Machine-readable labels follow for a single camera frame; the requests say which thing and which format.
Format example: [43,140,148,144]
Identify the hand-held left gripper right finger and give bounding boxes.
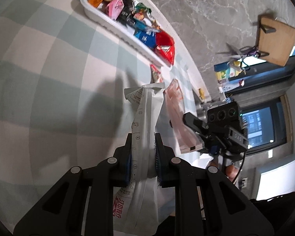
[154,133,268,236]

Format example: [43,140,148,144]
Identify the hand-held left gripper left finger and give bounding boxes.
[13,133,133,236]

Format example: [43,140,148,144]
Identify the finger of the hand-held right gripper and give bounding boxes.
[183,112,209,137]
[189,140,218,156]

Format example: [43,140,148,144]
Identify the pale pink striped snack packet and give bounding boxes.
[163,79,204,154]

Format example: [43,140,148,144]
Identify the white snack packet red print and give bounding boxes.
[113,84,166,236]

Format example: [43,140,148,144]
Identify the red snack bag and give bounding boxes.
[154,29,176,65]

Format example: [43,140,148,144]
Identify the green candy packet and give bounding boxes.
[134,2,153,18]

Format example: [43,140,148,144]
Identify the white plastic tray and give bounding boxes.
[80,0,174,67]

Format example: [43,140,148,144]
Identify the black silver snack packet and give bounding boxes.
[117,0,136,27]

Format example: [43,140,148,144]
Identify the person's right hand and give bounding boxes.
[209,161,239,179]

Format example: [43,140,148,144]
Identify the window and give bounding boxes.
[240,98,289,151]

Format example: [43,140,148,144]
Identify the colourful boxes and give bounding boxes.
[214,62,244,82]

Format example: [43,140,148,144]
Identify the red white floral snack packet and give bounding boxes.
[150,64,164,84]

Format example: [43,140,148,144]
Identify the white radiator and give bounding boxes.
[254,154,295,202]

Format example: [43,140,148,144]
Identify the scissors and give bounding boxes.
[216,43,260,60]

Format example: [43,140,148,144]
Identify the dark blue snack packet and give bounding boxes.
[134,29,160,50]

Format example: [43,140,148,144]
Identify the wooden stool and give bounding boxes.
[257,15,295,67]

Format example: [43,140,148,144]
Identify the dark cloth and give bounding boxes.
[248,189,295,236]

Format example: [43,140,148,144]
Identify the checked tablecloth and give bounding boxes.
[0,0,212,236]

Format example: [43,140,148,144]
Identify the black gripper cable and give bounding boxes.
[232,150,248,185]

